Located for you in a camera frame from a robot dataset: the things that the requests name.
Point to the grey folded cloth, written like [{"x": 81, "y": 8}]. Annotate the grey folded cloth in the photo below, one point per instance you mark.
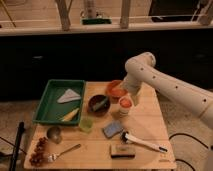
[{"x": 68, "y": 96}]

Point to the bunch of red grapes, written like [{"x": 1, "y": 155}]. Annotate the bunch of red grapes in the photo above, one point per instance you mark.
[{"x": 37, "y": 157}]

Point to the silver fork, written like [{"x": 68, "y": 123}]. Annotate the silver fork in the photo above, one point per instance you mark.
[{"x": 54, "y": 156}]

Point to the small green cup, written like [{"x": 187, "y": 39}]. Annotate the small green cup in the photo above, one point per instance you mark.
[{"x": 86, "y": 124}]

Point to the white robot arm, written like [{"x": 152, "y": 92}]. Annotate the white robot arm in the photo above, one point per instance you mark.
[{"x": 141, "y": 69}]

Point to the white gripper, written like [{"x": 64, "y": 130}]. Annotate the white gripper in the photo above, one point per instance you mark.
[{"x": 133, "y": 87}]

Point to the yellow corn cob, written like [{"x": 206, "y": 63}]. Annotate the yellow corn cob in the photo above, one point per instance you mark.
[{"x": 70, "y": 115}]

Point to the black pole stand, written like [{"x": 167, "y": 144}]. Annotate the black pole stand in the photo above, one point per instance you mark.
[{"x": 16, "y": 148}]

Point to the white handled brush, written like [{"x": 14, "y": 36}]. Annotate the white handled brush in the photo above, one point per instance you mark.
[{"x": 127, "y": 137}]

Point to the red apple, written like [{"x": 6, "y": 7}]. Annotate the red apple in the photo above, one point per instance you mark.
[{"x": 126, "y": 103}]

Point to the green object on shelf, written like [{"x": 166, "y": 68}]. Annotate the green object on shelf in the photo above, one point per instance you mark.
[{"x": 94, "y": 21}]

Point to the orange bowl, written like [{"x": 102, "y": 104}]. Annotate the orange bowl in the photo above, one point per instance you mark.
[{"x": 114, "y": 89}]

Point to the dark brown bowl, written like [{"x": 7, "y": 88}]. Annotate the dark brown bowl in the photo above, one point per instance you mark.
[{"x": 99, "y": 105}]

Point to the green plastic tray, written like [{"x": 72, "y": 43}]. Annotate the green plastic tray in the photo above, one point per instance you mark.
[{"x": 61, "y": 103}]

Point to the blue sponge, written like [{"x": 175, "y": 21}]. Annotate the blue sponge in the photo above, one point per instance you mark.
[{"x": 112, "y": 129}]

